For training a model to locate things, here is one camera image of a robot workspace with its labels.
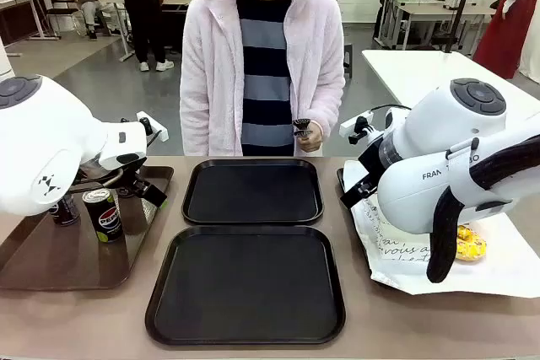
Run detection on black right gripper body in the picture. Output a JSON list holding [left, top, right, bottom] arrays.
[[358, 134, 384, 186]]

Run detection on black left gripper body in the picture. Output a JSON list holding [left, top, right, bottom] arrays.
[[78, 159, 149, 193]]

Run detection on black Pepsi can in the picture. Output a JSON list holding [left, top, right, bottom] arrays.
[[81, 188, 124, 244], [47, 193, 81, 227]]

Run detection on dark metal tongs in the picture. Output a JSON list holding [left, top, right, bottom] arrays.
[[292, 117, 314, 139]]

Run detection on person's right forearm pink sleeve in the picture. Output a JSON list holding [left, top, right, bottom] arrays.
[[180, 89, 213, 157]]

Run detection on person's left forearm pink sleeve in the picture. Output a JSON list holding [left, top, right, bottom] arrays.
[[307, 77, 346, 138]]

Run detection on person's left hand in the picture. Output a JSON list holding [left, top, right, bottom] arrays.
[[300, 121, 324, 153]]

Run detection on brown plastic tray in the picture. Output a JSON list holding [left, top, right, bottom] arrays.
[[0, 164, 175, 293]]

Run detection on small black plastic tray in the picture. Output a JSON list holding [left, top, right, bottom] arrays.
[[181, 158, 325, 226]]

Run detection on white folding table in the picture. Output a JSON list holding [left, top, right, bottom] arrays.
[[361, 49, 540, 125]]

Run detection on yellow frosted donut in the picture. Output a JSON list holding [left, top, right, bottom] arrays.
[[454, 224, 488, 262]]

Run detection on large black plastic tray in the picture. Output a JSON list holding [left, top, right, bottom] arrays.
[[144, 224, 347, 347]]

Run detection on white paper sheet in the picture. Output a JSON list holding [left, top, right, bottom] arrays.
[[342, 160, 540, 298]]

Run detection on person in pink fleece jacket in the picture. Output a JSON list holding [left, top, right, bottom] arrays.
[[179, 0, 347, 158]]

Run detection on grey background workbench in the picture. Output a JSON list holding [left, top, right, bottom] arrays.
[[377, 0, 495, 51]]

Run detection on standing person in black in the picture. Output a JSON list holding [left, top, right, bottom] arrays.
[[107, 0, 175, 73]]

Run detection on black tripod pole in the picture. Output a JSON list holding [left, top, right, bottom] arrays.
[[442, 0, 483, 54]]

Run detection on black office chair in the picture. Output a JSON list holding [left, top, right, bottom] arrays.
[[46, 0, 82, 37]]

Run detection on red dress on mannequin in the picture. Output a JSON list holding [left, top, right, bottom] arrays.
[[472, 0, 540, 79]]

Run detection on white background desk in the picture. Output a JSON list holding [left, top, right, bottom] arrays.
[[0, 0, 51, 57]]

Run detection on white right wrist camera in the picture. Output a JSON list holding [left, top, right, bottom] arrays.
[[339, 110, 375, 146]]

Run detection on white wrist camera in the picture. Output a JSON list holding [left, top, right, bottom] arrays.
[[135, 111, 169, 145], [339, 110, 375, 146]]

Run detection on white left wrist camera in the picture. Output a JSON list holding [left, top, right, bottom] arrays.
[[135, 111, 169, 145]]

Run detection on black corrugated cable sleeve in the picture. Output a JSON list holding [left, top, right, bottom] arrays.
[[425, 134, 540, 285]]

